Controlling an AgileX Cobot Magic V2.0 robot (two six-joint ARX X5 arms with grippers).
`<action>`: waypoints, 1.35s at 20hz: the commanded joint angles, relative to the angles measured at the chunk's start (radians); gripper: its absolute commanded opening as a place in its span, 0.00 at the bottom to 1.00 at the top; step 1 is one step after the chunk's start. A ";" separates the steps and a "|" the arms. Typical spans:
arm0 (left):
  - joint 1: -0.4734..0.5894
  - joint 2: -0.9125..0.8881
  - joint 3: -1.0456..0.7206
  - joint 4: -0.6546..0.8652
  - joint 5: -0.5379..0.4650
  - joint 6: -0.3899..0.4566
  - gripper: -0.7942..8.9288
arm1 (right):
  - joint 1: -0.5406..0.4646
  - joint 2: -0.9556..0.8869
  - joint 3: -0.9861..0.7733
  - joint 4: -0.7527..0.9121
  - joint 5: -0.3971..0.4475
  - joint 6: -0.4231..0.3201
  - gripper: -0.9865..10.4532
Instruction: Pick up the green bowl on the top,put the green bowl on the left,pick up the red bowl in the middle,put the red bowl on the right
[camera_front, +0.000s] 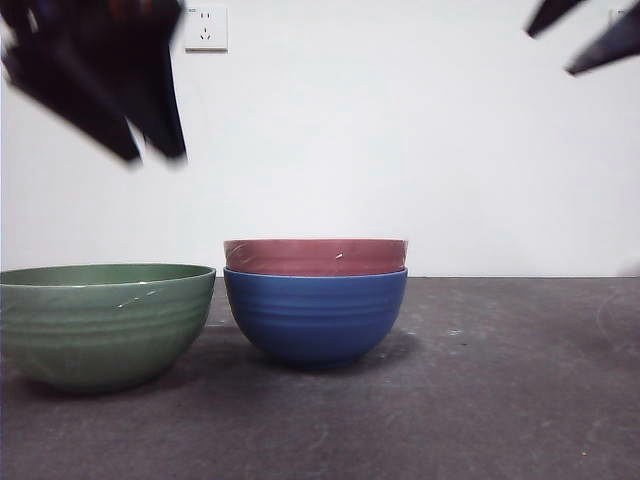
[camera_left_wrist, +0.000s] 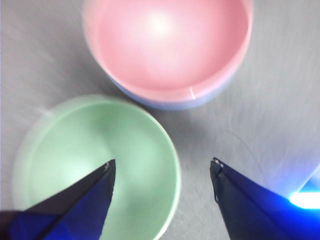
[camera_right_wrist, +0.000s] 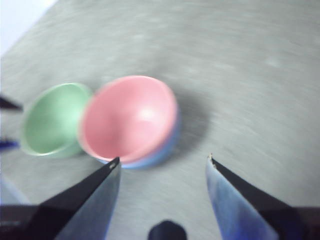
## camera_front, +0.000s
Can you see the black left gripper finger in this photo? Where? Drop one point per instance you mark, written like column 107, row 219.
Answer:
column 85, row 100
column 157, row 100

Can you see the blue ribbed bowl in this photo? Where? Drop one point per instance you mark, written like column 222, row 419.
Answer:
column 315, row 320

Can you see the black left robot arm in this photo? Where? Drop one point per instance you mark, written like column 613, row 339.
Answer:
column 90, row 25

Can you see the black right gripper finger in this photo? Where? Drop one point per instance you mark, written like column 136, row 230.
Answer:
column 552, row 16
column 607, row 47

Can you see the green ribbed bowl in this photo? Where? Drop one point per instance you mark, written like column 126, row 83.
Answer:
column 100, row 330

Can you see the red ribbed bowl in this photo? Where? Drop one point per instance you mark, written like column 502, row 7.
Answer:
column 300, row 256

